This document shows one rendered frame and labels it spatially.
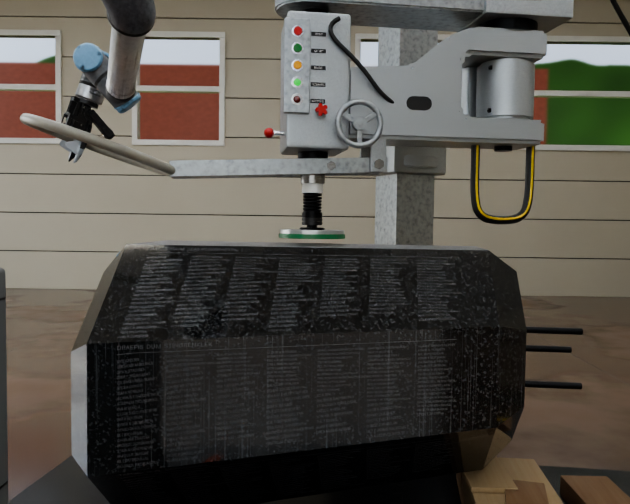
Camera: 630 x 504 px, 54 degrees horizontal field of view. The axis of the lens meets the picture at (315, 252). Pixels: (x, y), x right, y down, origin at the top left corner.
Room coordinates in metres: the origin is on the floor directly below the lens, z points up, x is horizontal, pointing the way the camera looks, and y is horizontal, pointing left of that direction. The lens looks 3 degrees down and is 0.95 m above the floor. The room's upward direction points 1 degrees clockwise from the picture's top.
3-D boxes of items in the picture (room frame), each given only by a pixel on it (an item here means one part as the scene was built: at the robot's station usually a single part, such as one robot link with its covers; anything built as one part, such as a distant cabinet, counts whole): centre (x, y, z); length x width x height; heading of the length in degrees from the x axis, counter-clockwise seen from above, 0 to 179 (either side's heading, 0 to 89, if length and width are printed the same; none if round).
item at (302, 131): (2.05, -0.07, 1.37); 0.36 x 0.22 x 0.45; 98
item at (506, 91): (2.14, -0.64, 1.39); 0.19 x 0.19 x 0.20
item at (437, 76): (2.08, -0.38, 1.35); 0.74 x 0.23 x 0.49; 98
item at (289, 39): (1.92, 0.06, 1.42); 0.08 x 0.03 x 0.28; 98
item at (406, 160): (2.74, -0.39, 1.36); 0.35 x 0.35 x 0.41
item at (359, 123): (1.94, -0.13, 1.25); 0.15 x 0.10 x 0.15; 98
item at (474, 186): (2.13, -0.64, 1.10); 0.23 x 0.03 x 0.32; 98
